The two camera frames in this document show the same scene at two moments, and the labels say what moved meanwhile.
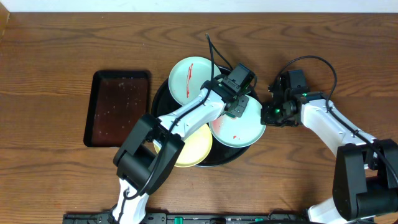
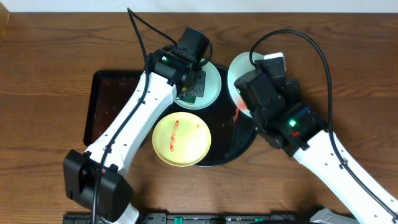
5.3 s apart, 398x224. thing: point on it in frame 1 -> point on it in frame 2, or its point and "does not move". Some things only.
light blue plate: (242, 132) -> (240, 66)
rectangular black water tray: (117, 99) does not move
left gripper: (239, 104) -> (196, 84)
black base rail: (193, 218) does not move
